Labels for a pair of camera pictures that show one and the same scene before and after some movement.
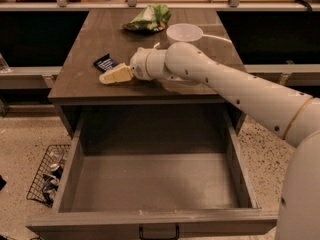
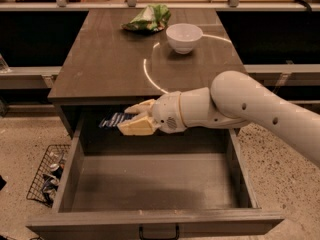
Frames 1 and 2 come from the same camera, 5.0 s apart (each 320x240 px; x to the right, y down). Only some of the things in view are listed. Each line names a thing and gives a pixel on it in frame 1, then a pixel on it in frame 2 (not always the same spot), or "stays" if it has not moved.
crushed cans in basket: [52, 177] stays
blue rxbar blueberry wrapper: [105, 63] to [116, 119]
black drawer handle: [176, 237] stays
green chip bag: [152, 18] stays
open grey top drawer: [155, 173] stays
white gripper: [138, 65] to [167, 112]
